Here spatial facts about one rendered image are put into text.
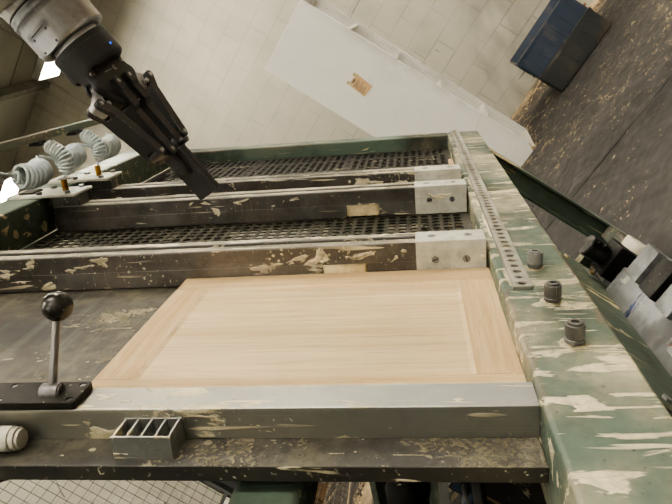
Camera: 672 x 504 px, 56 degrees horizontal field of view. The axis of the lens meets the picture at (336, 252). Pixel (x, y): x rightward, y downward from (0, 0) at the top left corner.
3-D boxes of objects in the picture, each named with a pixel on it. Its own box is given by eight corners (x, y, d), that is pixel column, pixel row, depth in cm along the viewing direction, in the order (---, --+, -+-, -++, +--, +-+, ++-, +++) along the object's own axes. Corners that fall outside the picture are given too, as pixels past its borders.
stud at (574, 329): (587, 347, 77) (588, 325, 76) (566, 348, 77) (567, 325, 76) (582, 338, 79) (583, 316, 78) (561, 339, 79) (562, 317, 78)
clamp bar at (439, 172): (461, 195, 172) (460, 105, 165) (53, 217, 188) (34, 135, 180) (459, 187, 182) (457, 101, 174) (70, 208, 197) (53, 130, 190)
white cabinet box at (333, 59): (536, 147, 475) (300, -2, 460) (489, 208, 500) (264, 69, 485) (526, 129, 530) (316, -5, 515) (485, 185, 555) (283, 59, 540)
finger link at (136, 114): (119, 74, 77) (112, 77, 76) (181, 147, 80) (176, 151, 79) (101, 92, 79) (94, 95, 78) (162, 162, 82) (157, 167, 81)
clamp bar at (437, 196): (467, 214, 154) (465, 114, 147) (15, 236, 170) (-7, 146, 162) (464, 203, 164) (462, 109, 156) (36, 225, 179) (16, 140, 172)
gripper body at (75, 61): (81, 52, 82) (132, 109, 85) (39, 71, 75) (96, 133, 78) (113, 15, 78) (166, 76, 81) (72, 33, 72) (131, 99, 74)
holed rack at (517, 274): (533, 289, 95) (533, 285, 95) (513, 290, 95) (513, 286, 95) (458, 131, 250) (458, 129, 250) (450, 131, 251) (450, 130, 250)
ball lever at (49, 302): (57, 401, 75) (64, 288, 77) (27, 402, 76) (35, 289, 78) (74, 400, 79) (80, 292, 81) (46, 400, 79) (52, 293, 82)
